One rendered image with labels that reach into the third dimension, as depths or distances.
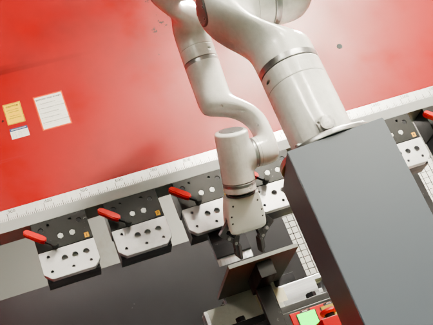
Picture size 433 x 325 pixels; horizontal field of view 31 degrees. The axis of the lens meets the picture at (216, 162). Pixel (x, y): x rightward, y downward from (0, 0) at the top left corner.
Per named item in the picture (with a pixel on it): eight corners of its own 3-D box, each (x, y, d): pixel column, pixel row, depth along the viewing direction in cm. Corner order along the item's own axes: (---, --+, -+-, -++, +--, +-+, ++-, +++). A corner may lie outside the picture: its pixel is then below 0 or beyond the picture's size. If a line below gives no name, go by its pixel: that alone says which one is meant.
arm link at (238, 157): (250, 171, 202) (217, 180, 199) (242, 122, 199) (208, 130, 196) (263, 178, 194) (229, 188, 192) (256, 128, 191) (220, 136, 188)
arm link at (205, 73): (238, 60, 209) (276, 166, 202) (181, 73, 204) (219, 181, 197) (246, 45, 201) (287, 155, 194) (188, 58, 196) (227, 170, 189)
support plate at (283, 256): (229, 269, 184) (227, 265, 185) (218, 300, 208) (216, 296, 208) (298, 246, 188) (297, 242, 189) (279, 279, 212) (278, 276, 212)
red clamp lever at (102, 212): (98, 205, 209) (133, 218, 208) (99, 211, 212) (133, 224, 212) (96, 211, 208) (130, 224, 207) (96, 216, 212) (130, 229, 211)
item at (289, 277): (227, 305, 208) (223, 295, 209) (226, 308, 210) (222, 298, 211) (296, 282, 212) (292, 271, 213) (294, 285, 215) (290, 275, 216)
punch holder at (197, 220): (191, 235, 212) (171, 182, 218) (189, 246, 220) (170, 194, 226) (243, 219, 215) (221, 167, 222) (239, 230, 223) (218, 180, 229)
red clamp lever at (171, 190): (169, 184, 213) (203, 196, 213) (169, 190, 217) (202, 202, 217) (167, 189, 213) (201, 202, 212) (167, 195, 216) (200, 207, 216)
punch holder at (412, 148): (387, 173, 226) (363, 125, 232) (379, 185, 234) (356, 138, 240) (432, 159, 230) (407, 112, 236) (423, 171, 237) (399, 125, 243)
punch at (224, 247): (220, 265, 213) (207, 234, 216) (219, 267, 214) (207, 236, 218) (254, 255, 215) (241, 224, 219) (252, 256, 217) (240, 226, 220)
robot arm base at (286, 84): (386, 114, 135) (342, 28, 142) (283, 151, 133) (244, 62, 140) (370, 157, 153) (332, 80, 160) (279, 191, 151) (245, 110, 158)
